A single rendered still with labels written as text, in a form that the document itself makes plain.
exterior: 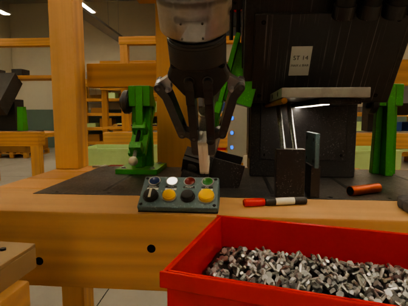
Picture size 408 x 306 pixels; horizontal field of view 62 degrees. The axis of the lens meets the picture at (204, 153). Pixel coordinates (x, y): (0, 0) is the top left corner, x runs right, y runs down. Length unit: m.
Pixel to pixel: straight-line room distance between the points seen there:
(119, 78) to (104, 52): 10.38
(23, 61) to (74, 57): 11.54
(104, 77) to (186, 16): 1.01
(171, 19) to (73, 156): 0.99
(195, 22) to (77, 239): 0.46
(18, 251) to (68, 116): 0.84
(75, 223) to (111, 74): 0.80
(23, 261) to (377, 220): 0.57
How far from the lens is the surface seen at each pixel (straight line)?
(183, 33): 0.41
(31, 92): 12.66
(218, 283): 0.35
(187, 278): 0.36
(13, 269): 0.56
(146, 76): 1.34
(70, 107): 1.34
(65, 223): 0.70
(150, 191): 0.65
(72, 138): 1.34
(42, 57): 12.56
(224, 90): 0.83
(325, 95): 0.67
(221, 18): 0.41
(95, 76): 1.40
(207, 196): 0.63
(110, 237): 0.68
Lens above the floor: 1.08
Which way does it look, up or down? 6 degrees down
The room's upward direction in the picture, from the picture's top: straight up
